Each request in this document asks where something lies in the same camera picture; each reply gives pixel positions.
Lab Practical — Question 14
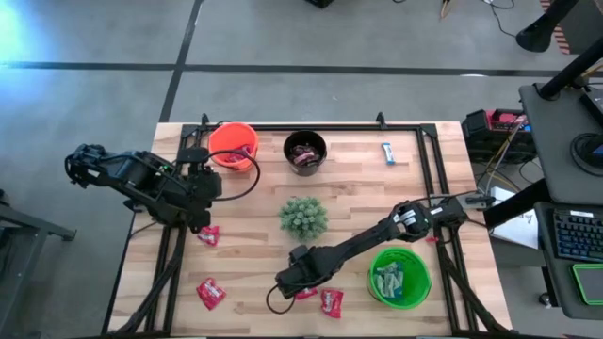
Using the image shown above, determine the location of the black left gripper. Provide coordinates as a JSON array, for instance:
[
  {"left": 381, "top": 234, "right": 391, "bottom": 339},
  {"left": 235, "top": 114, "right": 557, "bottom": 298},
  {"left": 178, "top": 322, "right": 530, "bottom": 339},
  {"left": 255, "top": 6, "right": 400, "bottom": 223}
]
[{"left": 187, "top": 171, "right": 223, "bottom": 235}]

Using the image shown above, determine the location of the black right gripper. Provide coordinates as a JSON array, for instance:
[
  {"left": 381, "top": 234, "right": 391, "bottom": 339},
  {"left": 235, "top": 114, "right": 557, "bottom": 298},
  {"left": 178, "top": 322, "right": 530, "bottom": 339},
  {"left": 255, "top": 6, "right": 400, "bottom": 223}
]
[{"left": 275, "top": 247, "right": 352, "bottom": 300}]

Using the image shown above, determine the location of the red candy packet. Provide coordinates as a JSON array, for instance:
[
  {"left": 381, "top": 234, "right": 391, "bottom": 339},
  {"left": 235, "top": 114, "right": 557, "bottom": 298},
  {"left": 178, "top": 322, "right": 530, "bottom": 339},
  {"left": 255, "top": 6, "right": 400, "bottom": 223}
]
[{"left": 196, "top": 225, "right": 221, "bottom": 248}]

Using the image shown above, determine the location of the brown PayDay candy wrapper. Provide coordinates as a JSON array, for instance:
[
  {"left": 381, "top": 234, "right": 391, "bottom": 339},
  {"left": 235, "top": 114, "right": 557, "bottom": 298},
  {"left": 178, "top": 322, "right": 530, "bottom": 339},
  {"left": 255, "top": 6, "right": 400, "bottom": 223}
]
[{"left": 290, "top": 144, "right": 321, "bottom": 167}]

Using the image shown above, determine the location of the potted artificial succulent plant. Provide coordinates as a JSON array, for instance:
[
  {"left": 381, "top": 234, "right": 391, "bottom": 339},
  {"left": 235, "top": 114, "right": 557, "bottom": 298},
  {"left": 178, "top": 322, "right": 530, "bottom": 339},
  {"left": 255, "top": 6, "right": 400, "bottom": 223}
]
[{"left": 278, "top": 196, "right": 330, "bottom": 242}]

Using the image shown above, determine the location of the orange pumpkin face bucket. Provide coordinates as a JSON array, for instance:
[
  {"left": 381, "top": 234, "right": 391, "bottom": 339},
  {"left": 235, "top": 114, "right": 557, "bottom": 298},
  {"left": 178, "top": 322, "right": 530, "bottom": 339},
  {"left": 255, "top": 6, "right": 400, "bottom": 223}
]
[{"left": 207, "top": 121, "right": 260, "bottom": 171}]

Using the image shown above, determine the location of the blue white Hershey's bar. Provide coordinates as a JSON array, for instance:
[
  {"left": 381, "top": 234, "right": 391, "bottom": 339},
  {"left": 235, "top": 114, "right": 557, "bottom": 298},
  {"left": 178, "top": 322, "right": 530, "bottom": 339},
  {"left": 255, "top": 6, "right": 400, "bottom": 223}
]
[
  {"left": 383, "top": 261, "right": 405, "bottom": 298},
  {"left": 375, "top": 272, "right": 395, "bottom": 299}
]

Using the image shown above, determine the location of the black ghost face bucket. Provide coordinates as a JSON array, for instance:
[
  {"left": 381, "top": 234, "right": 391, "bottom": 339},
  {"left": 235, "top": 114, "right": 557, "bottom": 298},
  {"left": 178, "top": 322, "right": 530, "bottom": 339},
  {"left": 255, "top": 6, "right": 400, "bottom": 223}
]
[{"left": 282, "top": 129, "right": 329, "bottom": 178}]

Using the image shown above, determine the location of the green plastic object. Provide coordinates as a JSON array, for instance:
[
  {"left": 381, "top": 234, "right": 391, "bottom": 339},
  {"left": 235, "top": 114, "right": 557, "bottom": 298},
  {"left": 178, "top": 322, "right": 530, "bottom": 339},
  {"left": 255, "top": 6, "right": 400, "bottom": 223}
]
[{"left": 367, "top": 247, "right": 433, "bottom": 311}]

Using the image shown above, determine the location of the grey metal side table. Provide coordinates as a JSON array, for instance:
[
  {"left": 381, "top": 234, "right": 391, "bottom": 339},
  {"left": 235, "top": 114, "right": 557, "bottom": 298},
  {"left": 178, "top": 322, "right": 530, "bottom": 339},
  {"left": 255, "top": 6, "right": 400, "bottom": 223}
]
[{"left": 0, "top": 187, "right": 77, "bottom": 339}]

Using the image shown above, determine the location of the grey connector box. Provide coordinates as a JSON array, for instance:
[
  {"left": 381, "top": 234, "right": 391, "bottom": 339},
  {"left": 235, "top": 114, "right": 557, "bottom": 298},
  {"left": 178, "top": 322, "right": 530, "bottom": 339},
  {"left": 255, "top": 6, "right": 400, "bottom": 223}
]
[{"left": 455, "top": 192, "right": 497, "bottom": 211}]

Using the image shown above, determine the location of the white paper sheet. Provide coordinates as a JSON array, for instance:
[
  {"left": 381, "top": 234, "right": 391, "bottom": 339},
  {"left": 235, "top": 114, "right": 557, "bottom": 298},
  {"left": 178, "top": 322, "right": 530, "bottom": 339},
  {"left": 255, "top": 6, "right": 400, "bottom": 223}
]
[{"left": 489, "top": 186, "right": 541, "bottom": 250}]

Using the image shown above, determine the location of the black red equipment box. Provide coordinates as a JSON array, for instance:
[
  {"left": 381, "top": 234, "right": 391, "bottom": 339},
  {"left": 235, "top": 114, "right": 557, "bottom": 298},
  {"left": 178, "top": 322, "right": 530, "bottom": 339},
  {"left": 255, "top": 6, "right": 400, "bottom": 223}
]
[{"left": 461, "top": 108, "right": 537, "bottom": 164}]

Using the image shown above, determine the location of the grey desk top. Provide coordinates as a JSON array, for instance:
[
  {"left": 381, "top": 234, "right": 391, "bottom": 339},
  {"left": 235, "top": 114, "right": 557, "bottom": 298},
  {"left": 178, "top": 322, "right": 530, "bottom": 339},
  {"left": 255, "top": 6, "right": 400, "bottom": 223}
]
[
  {"left": 519, "top": 83, "right": 603, "bottom": 204},
  {"left": 534, "top": 202, "right": 603, "bottom": 321}
]

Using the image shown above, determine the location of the black backlit keyboard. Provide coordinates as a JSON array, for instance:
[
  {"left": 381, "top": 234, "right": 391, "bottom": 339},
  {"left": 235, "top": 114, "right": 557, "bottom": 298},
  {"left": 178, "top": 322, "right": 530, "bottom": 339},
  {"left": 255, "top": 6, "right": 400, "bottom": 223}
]
[{"left": 553, "top": 209, "right": 603, "bottom": 264}]

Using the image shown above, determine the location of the green edged black pad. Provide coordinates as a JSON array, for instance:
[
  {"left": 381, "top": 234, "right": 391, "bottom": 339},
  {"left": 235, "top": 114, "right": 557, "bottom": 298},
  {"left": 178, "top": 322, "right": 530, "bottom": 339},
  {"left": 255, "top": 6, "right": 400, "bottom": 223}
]
[{"left": 571, "top": 263, "right": 603, "bottom": 306}]

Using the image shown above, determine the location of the black round device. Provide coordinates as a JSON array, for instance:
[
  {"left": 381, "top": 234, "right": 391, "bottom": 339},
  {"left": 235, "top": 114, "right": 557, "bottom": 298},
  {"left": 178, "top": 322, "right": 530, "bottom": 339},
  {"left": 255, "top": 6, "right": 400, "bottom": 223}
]
[{"left": 569, "top": 132, "right": 603, "bottom": 178}]

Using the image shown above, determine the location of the black stand with round base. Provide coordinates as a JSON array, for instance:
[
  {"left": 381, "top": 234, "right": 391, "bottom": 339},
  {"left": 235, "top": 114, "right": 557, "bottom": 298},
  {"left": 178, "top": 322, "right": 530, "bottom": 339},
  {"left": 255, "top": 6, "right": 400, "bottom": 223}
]
[{"left": 515, "top": 0, "right": 580, "bottom": 54}]

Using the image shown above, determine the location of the black diagonal support pole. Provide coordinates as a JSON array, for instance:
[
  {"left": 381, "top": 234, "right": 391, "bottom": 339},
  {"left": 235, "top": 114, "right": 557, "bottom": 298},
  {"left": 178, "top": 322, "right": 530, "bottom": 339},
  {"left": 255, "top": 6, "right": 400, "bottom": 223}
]
[{"left": 539, "top": 36, "right": 603, "bottom": 101}]

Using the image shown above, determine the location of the orange striped mat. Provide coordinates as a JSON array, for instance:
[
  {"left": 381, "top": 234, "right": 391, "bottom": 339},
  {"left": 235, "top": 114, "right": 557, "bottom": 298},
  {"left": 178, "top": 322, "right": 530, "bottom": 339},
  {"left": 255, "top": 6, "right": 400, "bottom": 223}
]
[{"left": 540, "top": 0, "right": 572, "bottom": 56}]

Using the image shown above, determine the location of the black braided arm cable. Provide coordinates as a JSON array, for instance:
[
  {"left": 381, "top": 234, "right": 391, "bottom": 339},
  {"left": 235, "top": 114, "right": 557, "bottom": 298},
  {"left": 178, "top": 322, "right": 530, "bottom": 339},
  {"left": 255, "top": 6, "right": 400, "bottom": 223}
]
[
  {"left": 202, "top": 149, "right": 261, "bottom": 202},
  {"left": 265, "top": 283, "right": 299, "bottom": 315}
]

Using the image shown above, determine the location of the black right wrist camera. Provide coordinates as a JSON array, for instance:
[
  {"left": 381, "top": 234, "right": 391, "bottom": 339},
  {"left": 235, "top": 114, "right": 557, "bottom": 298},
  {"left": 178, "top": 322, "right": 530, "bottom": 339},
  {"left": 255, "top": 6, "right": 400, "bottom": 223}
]
[{"left": 287, "top": 243, "right": 313, "bottom": 265}]

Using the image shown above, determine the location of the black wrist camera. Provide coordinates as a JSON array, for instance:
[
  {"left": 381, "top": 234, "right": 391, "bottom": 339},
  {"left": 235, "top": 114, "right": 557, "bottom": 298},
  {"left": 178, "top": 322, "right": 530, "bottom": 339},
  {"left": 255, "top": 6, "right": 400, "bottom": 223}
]
[
  {"left": 176, "top": 146, "right": 211, "bottom": 167},
  {"left": 287, "top": 243, "right": 313, "bottom": 265}
]

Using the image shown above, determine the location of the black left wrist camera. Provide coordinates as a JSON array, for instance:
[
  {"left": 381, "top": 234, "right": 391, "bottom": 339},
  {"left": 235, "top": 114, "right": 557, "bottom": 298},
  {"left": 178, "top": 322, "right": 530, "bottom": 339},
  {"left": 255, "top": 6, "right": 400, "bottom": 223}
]
[{"left": 176, "top": 146, "right": 211, "bottom": 167}]

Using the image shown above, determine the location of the black bolted corner bracket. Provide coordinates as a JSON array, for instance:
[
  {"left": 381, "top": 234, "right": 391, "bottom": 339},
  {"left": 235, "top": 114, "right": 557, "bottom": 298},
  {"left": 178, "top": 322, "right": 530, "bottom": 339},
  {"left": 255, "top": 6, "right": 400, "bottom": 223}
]
[{"left": 180, "top": 123, "right": 203, "bottom": 142}]

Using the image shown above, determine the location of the black diagonal frame brace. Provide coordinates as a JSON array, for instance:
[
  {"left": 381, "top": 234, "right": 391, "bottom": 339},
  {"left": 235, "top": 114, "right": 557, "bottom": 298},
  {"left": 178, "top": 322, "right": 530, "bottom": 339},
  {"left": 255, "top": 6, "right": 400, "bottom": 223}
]
[
  {"left": 441, "top": 253, "right": 510, "bottom": 334},
  {"left": 115, "top": 253, "right": 183, "bottom": 334}
]

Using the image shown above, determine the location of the black floor cable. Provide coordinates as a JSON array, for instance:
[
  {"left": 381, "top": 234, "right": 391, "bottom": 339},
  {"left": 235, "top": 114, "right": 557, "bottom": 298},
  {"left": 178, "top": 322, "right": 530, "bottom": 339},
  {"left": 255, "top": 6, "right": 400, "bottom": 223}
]
[{"left": 480, "top": 0, "right": 518, "bottom": 39}]

